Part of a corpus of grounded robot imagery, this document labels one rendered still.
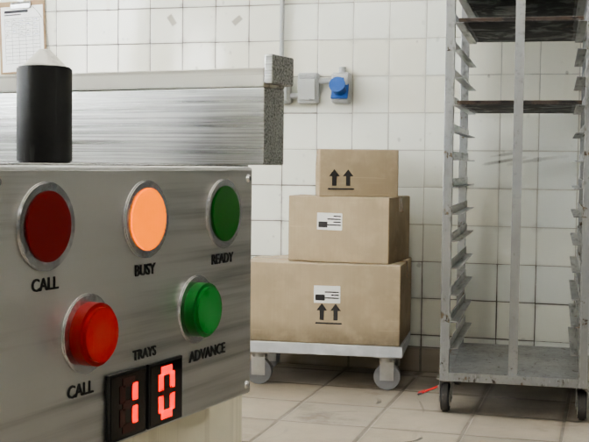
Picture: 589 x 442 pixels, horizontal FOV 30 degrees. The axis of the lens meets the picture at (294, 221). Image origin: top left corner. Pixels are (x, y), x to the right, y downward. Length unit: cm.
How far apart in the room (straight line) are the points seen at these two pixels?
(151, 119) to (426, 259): 380
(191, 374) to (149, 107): 19
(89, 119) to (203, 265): 17
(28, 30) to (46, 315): 461
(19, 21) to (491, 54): 209
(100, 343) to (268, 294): 363
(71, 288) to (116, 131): 23
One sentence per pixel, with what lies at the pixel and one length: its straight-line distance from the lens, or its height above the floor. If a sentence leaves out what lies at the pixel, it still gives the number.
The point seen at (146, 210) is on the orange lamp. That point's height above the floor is 82.
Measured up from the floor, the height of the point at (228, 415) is 68.
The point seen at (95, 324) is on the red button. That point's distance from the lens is 52.
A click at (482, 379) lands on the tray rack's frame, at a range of 374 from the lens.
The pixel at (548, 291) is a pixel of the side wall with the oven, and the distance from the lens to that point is 445.
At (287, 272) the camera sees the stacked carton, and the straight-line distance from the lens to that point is 412.
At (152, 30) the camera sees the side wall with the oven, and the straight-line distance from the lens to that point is 485.
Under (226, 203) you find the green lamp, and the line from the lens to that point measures 63.
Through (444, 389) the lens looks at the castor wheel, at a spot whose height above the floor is 8.
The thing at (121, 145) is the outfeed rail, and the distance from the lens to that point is 73.
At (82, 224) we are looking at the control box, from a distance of 52.
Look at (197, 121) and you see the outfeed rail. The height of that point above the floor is 87.
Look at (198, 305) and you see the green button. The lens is 60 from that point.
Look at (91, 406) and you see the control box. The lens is 54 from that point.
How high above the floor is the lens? 84
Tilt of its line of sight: 3 degrees down
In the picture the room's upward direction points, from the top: 1 degrees clockwise
